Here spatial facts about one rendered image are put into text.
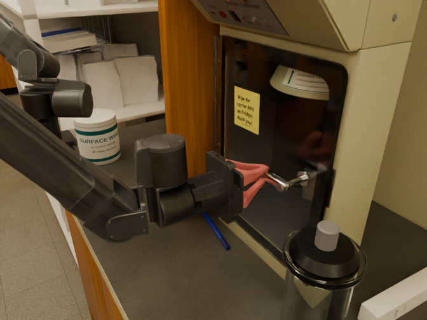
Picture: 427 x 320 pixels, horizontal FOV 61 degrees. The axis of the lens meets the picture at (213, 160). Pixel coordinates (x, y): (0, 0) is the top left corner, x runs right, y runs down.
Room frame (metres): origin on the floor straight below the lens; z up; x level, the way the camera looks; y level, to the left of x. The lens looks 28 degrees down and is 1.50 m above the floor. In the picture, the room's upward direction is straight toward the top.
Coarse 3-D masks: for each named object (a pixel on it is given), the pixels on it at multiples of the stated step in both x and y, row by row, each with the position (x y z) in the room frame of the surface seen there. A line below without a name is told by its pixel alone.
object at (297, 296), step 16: (288, 240) 0.39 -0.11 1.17; (352, 240) 0.39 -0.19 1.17; (288, 256) 0.36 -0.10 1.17; (288, 272) 0.36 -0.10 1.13; (304, 272) 0.33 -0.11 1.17; (288, 288) 0.35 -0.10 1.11; (304, 288) 0.33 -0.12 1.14; (320, 288) 0.31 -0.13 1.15; (352, 288) 0.33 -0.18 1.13; (288, 304) 0.35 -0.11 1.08; (304, 304) 0.33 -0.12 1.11; (320, 304) 0.32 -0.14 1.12; (336, 304) 0.32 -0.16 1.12
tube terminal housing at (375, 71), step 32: (384, 0) 0.48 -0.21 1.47; (416, 0) 0.51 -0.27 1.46; (224, 32) 0.72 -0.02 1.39; (256, 32) 0.64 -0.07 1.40; (384, 32) 0.48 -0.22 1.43; (352, 64) 0.47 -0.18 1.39; (384, 64) 0.49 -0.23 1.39; (352, 96) 0.46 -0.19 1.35; (384, 96) 0.50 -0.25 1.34; (352, 128) 0.47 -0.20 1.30; (384, 128) 0.51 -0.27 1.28; (352, 160) 0.48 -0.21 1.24; (352, 192) 0.49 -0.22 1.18; (352, 224) 0.50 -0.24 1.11
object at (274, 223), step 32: (224, 64) 0.70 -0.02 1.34; (256, 64) 0.61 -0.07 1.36; (288, 64) 0.55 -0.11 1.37; (320, 64) 0.50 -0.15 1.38; (224, 96) 0.69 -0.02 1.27; (288, 96) 0.54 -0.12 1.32; (320, 96) 0.49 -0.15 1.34; (224, 128) 0.69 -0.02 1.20; (288, 128) 0.54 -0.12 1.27; (320, 128) 0.48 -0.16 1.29; (256, 160) 0.60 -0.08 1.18; (288, 160) 0.53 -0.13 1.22; (320, 160) 0.48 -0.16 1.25; (288, 192) 0.52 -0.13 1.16; (320, 192) 0.47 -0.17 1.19; (256, 224) 0.59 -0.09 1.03; (288, 224) 0.52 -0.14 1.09
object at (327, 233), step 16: (320, 224) 0.37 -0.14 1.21; (336, 224) 0.37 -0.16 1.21; (304, 240) 0.37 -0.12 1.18; (320, 240) 0.36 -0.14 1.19; (336, 240) 0.35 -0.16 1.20; (304, 256) 0.34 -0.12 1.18; (320, 256) 0.34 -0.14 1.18; (336, 256) 0.34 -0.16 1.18; (352, 256) 0.34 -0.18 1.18; (320, 272) 0.32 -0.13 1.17; (336, 272) 0.32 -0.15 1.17; (352, 272) 0.33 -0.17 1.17
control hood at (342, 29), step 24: (192, 0) 0.69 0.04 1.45; (288, 0) 0.46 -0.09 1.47; (312, 0) 0.43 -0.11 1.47; (336, 0) 0.43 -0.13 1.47; (360, 0) 0.45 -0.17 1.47; (288, 24) 0.50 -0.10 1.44; (312, 24) 0.46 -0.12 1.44; (336, 24) 0.43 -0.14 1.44; (360, 24) 0.46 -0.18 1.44; (336, 48) 0.46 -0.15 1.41
